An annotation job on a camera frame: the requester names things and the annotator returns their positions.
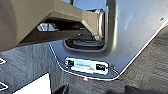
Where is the white flat board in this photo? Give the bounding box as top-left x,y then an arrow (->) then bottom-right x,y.
19,72 -> 53,94

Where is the white box blue middle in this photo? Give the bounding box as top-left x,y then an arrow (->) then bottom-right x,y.
64,56 -> 112,77

